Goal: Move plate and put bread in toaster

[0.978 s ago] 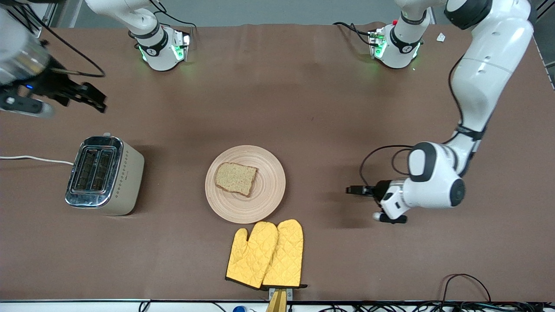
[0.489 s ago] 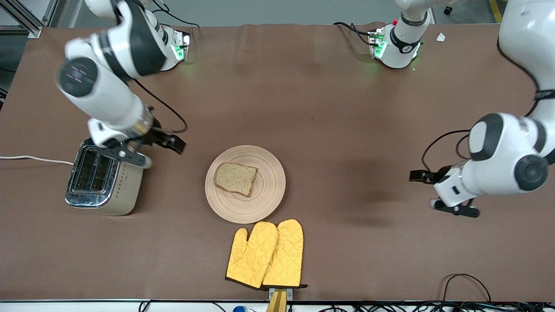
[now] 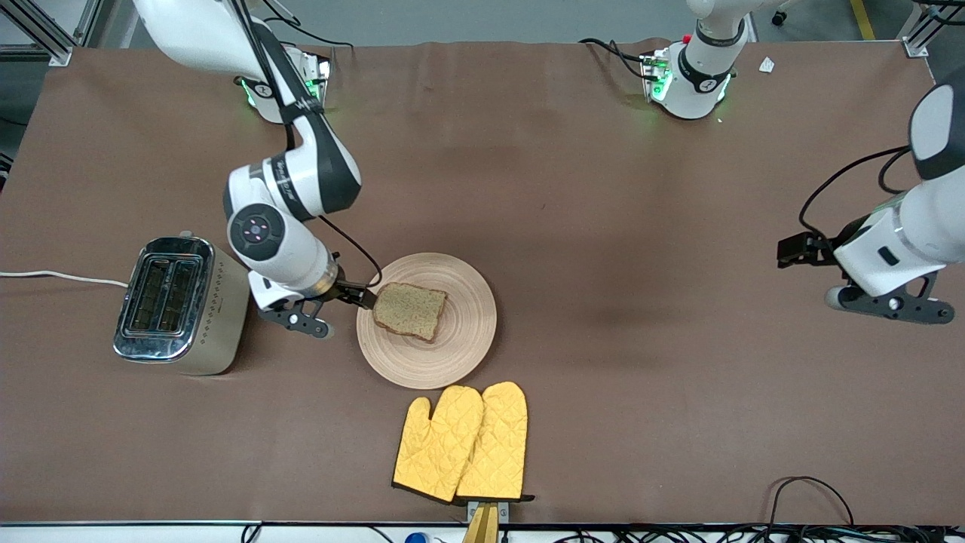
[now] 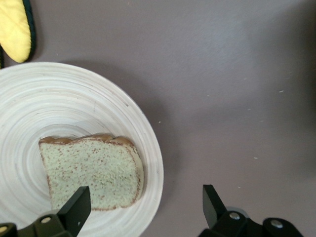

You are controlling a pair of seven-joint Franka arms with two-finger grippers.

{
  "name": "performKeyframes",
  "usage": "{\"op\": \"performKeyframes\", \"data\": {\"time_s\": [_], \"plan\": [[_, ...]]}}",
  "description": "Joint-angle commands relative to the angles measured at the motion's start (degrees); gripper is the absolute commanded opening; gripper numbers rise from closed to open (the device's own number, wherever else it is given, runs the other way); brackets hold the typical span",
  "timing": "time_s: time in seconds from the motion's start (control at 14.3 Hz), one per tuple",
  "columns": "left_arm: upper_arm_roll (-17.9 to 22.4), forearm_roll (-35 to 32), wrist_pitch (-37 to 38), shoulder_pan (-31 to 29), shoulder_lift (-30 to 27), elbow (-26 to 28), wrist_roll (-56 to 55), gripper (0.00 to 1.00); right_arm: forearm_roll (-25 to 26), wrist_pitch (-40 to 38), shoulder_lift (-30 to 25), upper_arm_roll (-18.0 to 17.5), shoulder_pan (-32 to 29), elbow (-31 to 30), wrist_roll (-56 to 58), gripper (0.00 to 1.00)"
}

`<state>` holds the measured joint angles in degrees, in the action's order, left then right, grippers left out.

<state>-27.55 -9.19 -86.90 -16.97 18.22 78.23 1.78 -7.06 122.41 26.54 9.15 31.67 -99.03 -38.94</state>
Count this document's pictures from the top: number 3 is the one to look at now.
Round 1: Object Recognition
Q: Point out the brown bread slice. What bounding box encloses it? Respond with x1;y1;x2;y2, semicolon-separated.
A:
372;282;448;344

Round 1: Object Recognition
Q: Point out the round wooden plate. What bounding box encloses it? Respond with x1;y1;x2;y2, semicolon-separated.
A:
356;252;498;391

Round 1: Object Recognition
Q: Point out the chrome and beige toaster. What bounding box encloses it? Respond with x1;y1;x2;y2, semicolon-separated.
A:
113;231;252;376

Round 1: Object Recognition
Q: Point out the yellow quilted oven mitt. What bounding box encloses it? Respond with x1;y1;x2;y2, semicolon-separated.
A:
392;385;485;504
455;381;535;502

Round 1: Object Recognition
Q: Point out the brown table cover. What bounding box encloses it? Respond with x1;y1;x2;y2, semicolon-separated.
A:
0;38;965;526

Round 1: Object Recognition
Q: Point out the yellow floor tape strip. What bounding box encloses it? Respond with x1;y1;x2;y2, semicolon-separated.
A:
850;0;878;41

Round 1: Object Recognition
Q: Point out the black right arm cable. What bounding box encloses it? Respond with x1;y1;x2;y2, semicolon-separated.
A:
226;0;383;289

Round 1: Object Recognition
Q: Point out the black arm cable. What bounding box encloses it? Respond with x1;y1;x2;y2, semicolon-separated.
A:
799;146;914;244
226;0;383;289

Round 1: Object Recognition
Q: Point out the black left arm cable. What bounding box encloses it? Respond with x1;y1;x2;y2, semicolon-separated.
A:
799;146;914;244

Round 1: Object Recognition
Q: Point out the aluminium frame profile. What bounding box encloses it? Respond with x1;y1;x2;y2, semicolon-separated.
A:
901;0;965;59
0;0;103;69

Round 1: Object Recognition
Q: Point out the black looped cable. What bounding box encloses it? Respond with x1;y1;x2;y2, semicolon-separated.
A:
765;476;856;529

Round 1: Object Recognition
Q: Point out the black right base cable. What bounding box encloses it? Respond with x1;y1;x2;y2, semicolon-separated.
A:
260;0;355;52

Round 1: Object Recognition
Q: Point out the black base cable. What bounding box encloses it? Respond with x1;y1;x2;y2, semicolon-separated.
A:
579;38;651;81
260;0;355;52

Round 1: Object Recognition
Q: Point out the black left base cable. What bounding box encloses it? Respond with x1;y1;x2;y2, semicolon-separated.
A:
579;38;651;81

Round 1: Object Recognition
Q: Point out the black cable bundle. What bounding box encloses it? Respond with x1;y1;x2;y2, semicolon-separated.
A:
558;524;965;543

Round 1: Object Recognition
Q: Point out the white toaster power cord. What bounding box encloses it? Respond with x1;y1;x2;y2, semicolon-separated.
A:
0;270;130;289

